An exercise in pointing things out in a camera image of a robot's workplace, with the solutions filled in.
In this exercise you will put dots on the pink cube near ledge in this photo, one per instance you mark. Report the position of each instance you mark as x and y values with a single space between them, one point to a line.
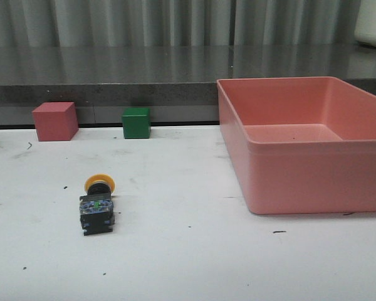
55 121

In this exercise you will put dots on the pink plastic bin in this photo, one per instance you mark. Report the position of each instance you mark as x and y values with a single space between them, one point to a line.
300 144

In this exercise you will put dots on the green wooden cube right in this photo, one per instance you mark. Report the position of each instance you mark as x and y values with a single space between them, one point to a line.
136 123

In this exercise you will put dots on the grey stone counter ledge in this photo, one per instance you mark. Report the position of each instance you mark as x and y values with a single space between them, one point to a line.
177 83

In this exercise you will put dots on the yellow push button switch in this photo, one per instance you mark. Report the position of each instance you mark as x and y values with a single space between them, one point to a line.
96 206

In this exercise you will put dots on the white appliance on counter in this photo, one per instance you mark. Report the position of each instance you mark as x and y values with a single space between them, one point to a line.
365 28

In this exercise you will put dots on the white pleated curtain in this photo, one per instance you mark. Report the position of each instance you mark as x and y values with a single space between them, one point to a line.
176 23

